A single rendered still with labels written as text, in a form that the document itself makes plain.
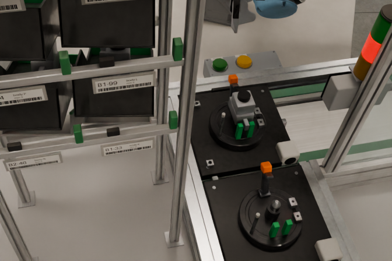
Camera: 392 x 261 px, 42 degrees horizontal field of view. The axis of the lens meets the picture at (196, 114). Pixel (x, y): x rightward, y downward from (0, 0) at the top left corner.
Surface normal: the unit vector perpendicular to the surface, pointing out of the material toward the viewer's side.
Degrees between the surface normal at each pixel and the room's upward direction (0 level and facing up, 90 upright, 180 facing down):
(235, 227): 0
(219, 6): 90
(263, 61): 0
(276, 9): 117
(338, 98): 90
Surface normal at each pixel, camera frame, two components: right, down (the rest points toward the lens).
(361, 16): 0.07, -0.61
